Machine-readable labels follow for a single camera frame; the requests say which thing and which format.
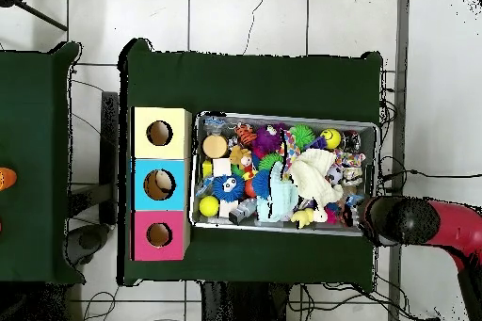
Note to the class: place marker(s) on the clear plastic packet blue label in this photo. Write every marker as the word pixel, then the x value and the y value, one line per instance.
pixel 352 200

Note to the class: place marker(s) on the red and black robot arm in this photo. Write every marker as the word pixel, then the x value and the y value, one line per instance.
pixel 452 227

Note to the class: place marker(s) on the clear mesh bin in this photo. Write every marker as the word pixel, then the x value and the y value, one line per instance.
pixel 226 224

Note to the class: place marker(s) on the wooden box with three holes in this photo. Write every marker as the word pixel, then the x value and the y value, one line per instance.
pixel 177 185

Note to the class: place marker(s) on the brown plush toy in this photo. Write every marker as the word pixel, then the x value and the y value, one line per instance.
pixel 239 157

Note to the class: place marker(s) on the blue fuzzy toy with eyes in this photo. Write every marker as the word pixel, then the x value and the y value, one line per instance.
pixel 227 188

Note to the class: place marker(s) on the purple spiky ball with eyes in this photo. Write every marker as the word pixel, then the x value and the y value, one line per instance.
pixel 267 140

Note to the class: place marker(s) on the polka dot cloth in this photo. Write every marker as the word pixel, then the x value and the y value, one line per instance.
pixel 289 144

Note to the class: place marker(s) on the mint green knitted cloth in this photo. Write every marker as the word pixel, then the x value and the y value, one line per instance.
pixel 279 200

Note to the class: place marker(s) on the plain yellow ball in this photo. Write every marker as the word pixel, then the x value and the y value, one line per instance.
pixel 209 206

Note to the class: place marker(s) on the green spiky ball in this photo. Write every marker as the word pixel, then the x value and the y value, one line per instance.
pixel 302 136

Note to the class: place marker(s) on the cream knitted cloth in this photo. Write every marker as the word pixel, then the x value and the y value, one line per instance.
pixel 312 174

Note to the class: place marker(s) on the yellow smiley ball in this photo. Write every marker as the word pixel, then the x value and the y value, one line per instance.
pixel 330 139

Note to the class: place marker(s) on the green cloth side table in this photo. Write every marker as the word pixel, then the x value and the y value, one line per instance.
pixel 38 125

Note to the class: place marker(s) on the small orange object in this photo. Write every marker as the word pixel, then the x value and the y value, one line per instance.
pixel 6 179

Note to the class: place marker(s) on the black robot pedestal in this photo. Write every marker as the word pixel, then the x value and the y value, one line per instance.
pixel 241 306

